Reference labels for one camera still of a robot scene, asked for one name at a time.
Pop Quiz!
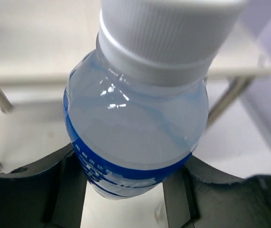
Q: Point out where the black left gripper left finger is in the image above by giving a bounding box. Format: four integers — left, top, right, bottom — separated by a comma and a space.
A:
0, 144, 87, 228

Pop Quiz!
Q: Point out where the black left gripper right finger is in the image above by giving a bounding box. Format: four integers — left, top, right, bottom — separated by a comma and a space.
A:
163, 156, 271, 228

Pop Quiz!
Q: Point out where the blue label water bottle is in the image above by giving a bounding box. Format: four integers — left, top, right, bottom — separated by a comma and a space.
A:
63, 0, 246, 200

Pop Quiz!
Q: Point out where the white two-tier shelf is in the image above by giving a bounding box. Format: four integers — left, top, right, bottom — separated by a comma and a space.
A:
0, 0, 271, 174

